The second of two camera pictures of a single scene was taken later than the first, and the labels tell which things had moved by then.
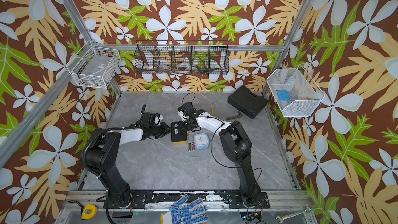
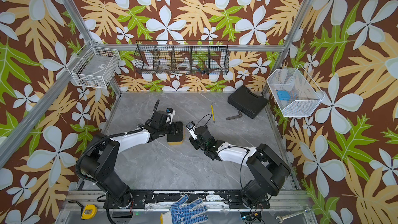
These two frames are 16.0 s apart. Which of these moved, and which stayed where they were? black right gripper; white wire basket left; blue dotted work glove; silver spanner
Moved: black right gripper
Stayed: silver spanner; blue dotted work glove; white wire basket left
